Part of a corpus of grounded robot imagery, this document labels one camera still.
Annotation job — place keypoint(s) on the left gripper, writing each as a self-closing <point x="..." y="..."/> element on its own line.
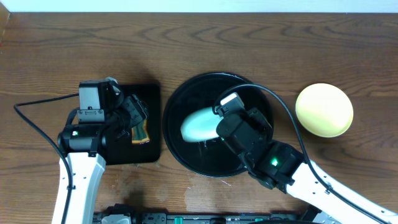
<point x="138" y="113"/>

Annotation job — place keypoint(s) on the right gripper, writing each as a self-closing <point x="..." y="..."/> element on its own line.
<point x="260" y="119"/>

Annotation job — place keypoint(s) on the orange green sponge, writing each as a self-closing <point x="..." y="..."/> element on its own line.
<point x="140" y="133"/>

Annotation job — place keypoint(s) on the mint plate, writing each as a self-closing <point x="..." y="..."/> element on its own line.
<point x="200" y="126"/>

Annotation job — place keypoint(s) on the yellow plate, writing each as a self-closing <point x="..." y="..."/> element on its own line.
<point x="324" y="110"/>

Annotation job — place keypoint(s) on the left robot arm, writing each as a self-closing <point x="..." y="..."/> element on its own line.
<point x="82" y="164"/>

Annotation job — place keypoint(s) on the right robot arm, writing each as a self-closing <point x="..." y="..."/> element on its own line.
<point x="275" y="164"/>

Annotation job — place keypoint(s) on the black rectangular tray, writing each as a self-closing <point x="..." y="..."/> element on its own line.
<point x="149" y="149"/>

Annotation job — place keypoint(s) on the black round tray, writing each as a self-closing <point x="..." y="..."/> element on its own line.
<point x="211" y="158"/>

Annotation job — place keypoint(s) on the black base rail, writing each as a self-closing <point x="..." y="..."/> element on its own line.
<point x="121" y="213"/>

